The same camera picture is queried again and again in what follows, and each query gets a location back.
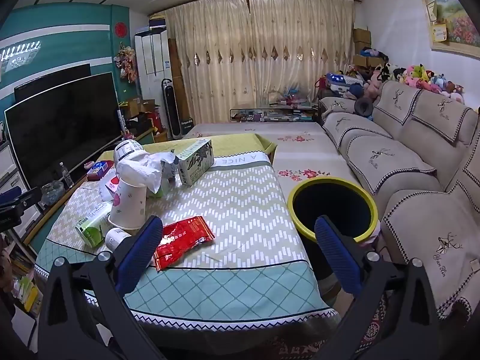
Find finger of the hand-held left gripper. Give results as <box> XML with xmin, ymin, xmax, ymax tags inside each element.
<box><xmin>0</xmin><ymin>187</ymin><xmax>43</xmax><ymax>215</ymax></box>

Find red and blue box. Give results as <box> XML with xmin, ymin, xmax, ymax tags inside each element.
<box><xmin>87</xmin><ymin>160</ymin><xmax>114</xmax><ymax>179</ymax></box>

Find clear water bottle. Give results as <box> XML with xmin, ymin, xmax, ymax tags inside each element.
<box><xmin>58</xmin><ymin>162</ymin><xmax>74</xmax><ymax>189</ymax></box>

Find white paper cup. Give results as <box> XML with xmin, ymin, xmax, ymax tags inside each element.
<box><xmin>108</xmin><ymin>177</ymin><xmax>147</xmax><ymax>230</ymax></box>

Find green and white carton box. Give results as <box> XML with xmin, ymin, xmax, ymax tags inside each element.
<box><xmin>175</xmin><ymin>139</ymin><xmax>215</xmax><ymax>187</ymax></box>

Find yellow-rimmed black trash bin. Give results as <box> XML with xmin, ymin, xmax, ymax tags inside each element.
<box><xmin>288</xmin><ymin>178</ymin><xmax>377</xmax><ymax>297</ymax></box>

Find beige sofa with deer covers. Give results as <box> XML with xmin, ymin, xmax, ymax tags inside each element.
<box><xmin>318</xmin><ymin>80</ymin><xmax>480</xmax><ymax>325</ymax></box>

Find stack of cardboard boxes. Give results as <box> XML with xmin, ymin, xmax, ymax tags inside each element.
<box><xmin>352</xmin><ymin>28</ymin><xmax>387</xmax><ymax>70</ymax></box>

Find red fire extinguisher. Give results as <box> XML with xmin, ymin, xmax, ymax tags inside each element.
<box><xmin>151</xmin><ymin>108</ymin><xmax>166</xmax><ymax>134</ymax></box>

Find white drawer cabinet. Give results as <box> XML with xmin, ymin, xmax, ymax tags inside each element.
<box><xmin>0</xmin><ymin>140</ymin><xmax>41</xmax><ymax>242</ymax></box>

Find black and white tower fan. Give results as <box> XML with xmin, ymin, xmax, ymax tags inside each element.
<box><xmin>161</xmin><ymin>78</ymin><xmax>182</xmax><ymax>139</ymax></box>

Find white tissue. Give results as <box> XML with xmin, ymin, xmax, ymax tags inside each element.
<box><xmin>114</xmin><ymin>152</ymin><xmax>177</xmax><ymax>193</ymax></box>

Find artificial flower bunch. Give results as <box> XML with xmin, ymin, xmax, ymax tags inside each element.
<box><xmin>113</xmin><ymin>46</ymin><xmax>136</xmax><ymax>84</ymax></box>

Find grey neck pillow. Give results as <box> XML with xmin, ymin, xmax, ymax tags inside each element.
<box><xmin>354</xmin><ymin>97</ymin><xmax>374</xmax><ymax>118</ymax></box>

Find glass ashtray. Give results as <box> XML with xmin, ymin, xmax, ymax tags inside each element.
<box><xmin>40</xmin><ymin>181</ymin><xmax>65</xmax><ymax>205</ymax></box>

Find small white jar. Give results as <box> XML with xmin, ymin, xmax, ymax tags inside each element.
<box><xmin>105</xmin><ymin>228</ymin><xmax>132</xmax><ymax>253</ymax></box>

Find framed flower painting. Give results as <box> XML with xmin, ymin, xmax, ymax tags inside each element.
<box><xmin>418</xmin><ymin>0</ymin><xmax>480</xmax><ymax>51</ymax></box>

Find low glass table with books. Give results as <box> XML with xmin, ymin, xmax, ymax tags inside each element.
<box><xmin>229</xmin><ymin>107</ymin><xmax>319</xmax><ymax>124</ymax></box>

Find black flat television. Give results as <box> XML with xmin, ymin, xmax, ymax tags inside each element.
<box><xmin>4</xmin><ymin>64</ymin><xmax>126</xmax><ymax>192</ymax></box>

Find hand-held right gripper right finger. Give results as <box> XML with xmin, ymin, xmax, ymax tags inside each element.
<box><xmin>314</xmin><ymin>215</ymin><xmax>439</xmax><ymax>360</ymax></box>

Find white floral bed sheet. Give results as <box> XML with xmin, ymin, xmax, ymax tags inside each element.
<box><xmin>182</xmin><ymin>122</ymin><xmax>362</xmax><ymax>196</ymax></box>

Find red snack packet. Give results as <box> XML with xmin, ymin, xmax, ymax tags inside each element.
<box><xmin>154</xmin><ymin>216</ymin><xmax>215</xmax><ymax>272</ymax></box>

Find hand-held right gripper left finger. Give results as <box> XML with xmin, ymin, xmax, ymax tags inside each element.
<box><xmin>37</xmin><ymin>215</ymin><xmax>165</xmax><ymax>360</ymax></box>

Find yellow table cloth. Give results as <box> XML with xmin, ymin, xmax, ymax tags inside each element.
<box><xmin>140</xmin><ymin>133</ymin><xmax>274</xmax><ymax>160</ymax></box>

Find pile of plush toys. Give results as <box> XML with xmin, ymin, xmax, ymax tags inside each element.
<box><xmin>369</xmin><ymin>63</ymin><xmax>466</xmax><ymax>104</ymax></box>

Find beige patterned curtains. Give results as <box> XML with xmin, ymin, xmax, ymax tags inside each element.
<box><xmin>165</xmin><ymin>0</ymin><xmax>355</xmax><ymax>124</ymax></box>

